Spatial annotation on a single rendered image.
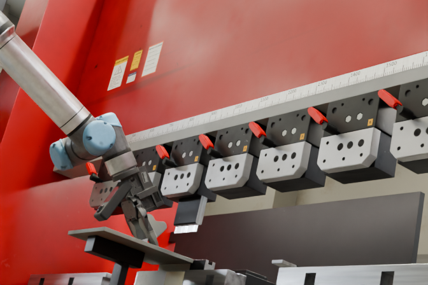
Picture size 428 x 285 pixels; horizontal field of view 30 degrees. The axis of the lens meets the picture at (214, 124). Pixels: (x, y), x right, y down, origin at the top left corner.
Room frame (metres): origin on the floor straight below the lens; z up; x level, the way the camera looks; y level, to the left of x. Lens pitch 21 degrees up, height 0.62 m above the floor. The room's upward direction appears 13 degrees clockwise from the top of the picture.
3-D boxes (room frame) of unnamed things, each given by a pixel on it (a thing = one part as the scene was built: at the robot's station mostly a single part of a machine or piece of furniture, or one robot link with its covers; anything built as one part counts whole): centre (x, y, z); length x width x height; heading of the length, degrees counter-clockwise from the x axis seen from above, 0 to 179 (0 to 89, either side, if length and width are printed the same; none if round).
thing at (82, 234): (1.97, 0.13, 1.00); 0.26 x 0.18 x 0.01; 124
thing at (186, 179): (2.07, 0.03, 1.26); 0.15 x 0.09 x 0.17; 34
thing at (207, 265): (2.02, -0.01, 0.99); 0.20 x 0.03 x 0.03; 34
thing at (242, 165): (1.91, -0.09, 1.26); 0.15 x 0.09 x 0.17; 34
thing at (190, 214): (2.05, 0.01, 1.13); 0.10 x 0.02 x 0.10; 34
